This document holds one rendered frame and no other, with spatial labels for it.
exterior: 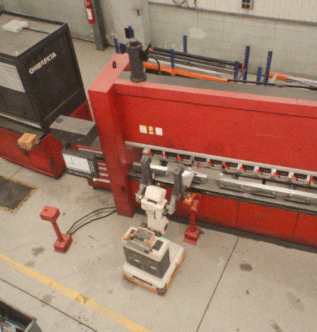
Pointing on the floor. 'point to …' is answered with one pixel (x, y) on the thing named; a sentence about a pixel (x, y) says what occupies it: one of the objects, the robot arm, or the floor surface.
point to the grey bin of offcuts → (11, 318)
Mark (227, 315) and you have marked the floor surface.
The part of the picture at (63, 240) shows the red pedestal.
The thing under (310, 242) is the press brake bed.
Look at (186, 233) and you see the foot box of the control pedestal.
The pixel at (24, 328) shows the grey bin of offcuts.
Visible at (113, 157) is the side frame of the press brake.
